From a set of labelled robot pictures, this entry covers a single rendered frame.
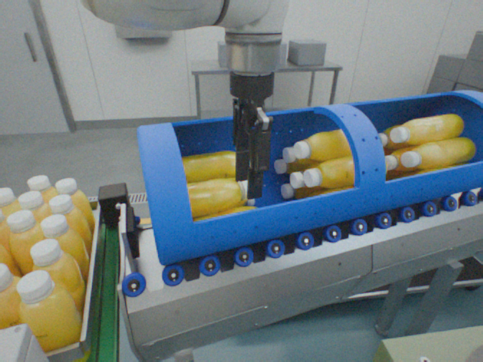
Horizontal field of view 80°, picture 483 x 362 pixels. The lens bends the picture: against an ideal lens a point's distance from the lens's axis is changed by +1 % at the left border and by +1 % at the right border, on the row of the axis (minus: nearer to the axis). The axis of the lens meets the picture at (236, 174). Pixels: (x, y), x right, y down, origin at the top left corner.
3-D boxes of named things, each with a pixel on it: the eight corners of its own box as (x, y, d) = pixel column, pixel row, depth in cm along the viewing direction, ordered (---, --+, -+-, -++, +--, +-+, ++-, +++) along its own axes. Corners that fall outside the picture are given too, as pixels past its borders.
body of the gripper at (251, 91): (284, 74, 45) (279, 130, 50) (262, 65, 52) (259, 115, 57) (239, 77, 43) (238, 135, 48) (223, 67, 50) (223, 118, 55)
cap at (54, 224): (69, 220, 55) (66, 212, 54) (65, 233, 52) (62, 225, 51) (46, 223, 54) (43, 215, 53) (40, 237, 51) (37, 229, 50)
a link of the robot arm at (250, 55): (267, 30, 50) (265, 67, 53) (217, 31, 47) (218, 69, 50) (293, 34, 42) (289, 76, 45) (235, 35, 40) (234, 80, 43)
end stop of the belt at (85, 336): (90, 350, 46) (85, 340, 45) (84, 352, 46) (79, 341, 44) (103, 208, 79) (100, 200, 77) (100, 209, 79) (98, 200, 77)
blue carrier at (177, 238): (482, 209, 81) (548, 113, 65) (164, 296, 56) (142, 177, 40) (402, 158, 103) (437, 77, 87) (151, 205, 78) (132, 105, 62)
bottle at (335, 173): (367, 177, 73) (307, 189, 68) (366, 151, 72) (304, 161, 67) (389, 180, 67) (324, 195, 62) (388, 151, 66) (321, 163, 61)
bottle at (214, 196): (153, 185, 52) (243, 169, 57) (154, 195, 59) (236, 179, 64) (159, 222, 51) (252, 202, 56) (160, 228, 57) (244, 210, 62)
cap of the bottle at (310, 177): (310, 184, 67) (303, 186, 66) (309, 168, 66) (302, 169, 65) (320, 187, 63) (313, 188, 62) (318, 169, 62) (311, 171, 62)
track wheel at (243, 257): (251, 243, 62) (249, 243, 64) (232, 248, 61) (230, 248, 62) (256, 264, 61) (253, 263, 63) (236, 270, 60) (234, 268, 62)
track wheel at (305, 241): (313, 228, 66) (308, 228, 68) (295, 233, 65) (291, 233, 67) (317, 248, 66) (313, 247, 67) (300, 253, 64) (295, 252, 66)
